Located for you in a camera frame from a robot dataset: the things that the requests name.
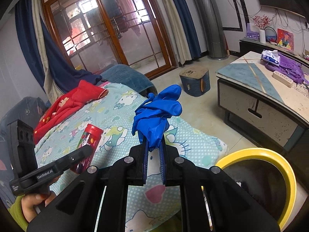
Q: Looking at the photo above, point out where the blue rubber glove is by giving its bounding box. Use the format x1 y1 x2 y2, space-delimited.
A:
132 84 182 152

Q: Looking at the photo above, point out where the red cylindrical snack can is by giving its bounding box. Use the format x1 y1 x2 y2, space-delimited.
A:
71 124 103 174

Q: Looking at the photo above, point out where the green sleeve forearm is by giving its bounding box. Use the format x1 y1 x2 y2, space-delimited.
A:
8 195 29 231

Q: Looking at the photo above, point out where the yellow rimmed black trash bin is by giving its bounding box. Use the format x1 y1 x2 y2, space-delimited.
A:
201 147 298 231

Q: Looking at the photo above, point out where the person's left hand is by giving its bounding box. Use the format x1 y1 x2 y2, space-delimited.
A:
21 191 56 223

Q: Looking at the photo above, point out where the Hello Kitty bed sheet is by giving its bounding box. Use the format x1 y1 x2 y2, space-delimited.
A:
35 83 227 231

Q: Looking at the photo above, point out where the red blanket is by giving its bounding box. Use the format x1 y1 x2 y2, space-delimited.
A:
34 80 108 144

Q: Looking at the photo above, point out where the blue storage stool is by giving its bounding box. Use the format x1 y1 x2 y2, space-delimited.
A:
179 66 211 97

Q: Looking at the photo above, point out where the blue beige right curtain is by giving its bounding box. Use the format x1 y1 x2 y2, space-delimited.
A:
154 0 202 66

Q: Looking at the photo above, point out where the coffee table with drawers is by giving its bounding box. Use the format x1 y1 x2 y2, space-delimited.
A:
215 51 309 155

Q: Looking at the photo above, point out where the silver tower air conditioner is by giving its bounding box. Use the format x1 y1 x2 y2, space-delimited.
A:
194 0 228 60

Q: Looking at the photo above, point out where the wooden glass sliding door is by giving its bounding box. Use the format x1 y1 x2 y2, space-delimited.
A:
41 0 177 79

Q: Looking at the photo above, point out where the black tv cabinet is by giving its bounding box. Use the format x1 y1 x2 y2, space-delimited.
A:
239 38 308 67

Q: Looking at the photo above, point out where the white power strip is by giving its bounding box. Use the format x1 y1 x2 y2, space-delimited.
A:
272 71 294 88

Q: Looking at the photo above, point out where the white blue tissue pack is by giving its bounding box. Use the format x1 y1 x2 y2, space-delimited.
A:
261 50 280 66

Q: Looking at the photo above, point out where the purple bag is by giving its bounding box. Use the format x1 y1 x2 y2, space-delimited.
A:
264 52 308 84

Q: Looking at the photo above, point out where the white vase with red flowers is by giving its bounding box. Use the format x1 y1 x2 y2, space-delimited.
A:
253 15 271 44

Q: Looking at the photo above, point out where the colourful framed picture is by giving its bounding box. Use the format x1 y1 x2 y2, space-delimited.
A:
277 28 294 51

